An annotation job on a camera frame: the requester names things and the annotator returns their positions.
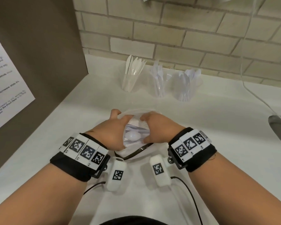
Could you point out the clear plastic cup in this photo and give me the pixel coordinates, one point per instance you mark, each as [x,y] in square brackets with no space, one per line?
[154,89]
[174,91]

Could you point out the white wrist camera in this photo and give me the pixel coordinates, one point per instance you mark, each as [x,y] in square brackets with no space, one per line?
[117,185]
[161,180]

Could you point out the brown partition panel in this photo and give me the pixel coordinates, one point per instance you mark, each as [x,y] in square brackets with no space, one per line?
[49,44]

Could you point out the white paper notice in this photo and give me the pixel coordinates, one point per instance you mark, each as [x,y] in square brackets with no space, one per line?
[7,86]

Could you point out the person's left hand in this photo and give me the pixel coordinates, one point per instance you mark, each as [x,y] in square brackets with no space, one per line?
[110,133]

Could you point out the bundle of mixed white cutlery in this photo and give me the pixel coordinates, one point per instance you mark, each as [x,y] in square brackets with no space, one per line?
[134,136]

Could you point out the person's right hand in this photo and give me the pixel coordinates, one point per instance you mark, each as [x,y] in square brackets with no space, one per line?
[164,128]

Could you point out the clear plastic bag of cutlery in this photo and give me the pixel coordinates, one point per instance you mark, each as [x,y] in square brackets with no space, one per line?
[126,84]

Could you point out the black wristband with marker tags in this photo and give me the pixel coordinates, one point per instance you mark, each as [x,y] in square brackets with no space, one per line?
[70,168]
[201,159]

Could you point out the black shirt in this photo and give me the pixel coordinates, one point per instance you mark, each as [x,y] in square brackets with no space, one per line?
[131,221]

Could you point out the person's right forearm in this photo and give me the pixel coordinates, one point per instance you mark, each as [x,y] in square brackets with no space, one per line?
[236,196]

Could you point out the person's left forearm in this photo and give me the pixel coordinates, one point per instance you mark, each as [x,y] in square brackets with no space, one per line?
[37,199]

